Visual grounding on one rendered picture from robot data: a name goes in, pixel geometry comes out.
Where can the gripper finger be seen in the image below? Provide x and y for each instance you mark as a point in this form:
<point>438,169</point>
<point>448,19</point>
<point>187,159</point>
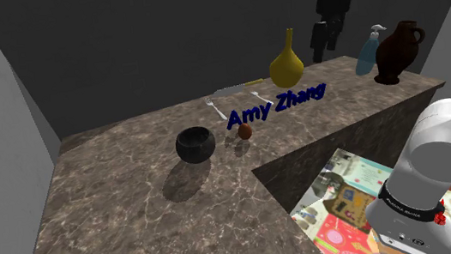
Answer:
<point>334,33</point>
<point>318,41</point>

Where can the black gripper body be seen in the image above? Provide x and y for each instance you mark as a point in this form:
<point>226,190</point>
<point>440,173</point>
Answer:
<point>334,3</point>

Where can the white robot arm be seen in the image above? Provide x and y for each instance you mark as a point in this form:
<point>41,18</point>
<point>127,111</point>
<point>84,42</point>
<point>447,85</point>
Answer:
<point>442,150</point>

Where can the blue soap dispenser bottle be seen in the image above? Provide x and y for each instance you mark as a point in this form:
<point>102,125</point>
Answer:
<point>367,57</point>

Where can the yellow long-necked vase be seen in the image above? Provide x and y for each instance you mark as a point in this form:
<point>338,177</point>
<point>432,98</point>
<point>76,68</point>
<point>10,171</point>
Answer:
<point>286,69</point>

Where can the dark brown jug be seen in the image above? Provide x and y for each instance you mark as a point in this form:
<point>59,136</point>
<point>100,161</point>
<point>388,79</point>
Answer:
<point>396,51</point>

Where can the blue letter sign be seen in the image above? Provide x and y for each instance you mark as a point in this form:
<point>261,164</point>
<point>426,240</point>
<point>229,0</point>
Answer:
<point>273,104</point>

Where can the silver fork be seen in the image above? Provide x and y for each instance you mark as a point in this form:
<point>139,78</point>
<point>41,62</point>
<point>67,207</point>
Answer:
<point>261,97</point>
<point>216,108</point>

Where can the brown egg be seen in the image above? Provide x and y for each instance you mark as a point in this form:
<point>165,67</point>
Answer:
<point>245,131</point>

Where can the black bowl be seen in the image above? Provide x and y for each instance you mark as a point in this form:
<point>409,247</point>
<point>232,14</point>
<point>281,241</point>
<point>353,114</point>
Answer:
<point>195,144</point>

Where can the patterned robot stand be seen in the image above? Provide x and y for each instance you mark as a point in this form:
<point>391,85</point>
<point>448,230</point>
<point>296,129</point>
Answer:
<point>344,219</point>

